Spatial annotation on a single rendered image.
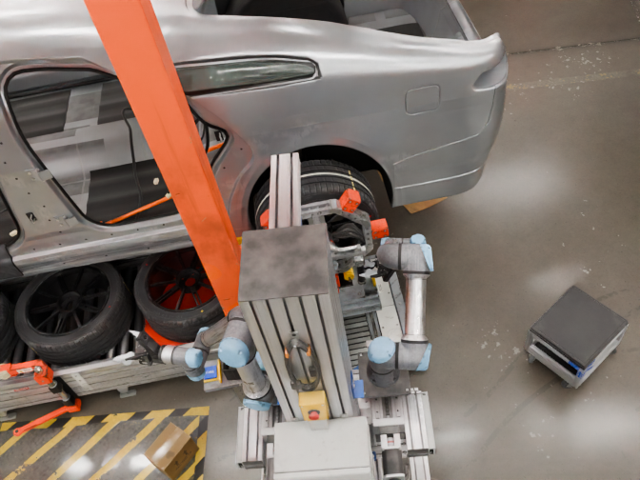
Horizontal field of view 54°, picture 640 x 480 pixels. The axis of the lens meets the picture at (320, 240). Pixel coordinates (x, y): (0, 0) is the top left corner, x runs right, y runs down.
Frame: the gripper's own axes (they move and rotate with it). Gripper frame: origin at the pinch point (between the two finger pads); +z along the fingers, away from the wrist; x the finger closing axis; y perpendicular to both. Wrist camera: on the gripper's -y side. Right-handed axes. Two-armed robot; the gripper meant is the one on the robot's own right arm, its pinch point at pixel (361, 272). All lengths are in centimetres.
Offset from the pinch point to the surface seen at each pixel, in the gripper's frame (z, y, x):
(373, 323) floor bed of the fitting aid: -5, -75, -15
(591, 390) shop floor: -115, -83, 50
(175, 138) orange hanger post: 62, 111, 7
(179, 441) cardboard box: 114, -66, 40
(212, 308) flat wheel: 84, -33, -20
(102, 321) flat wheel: 149, -33, -26
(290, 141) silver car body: 22, 55, -46
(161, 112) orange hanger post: 63, 123, 7
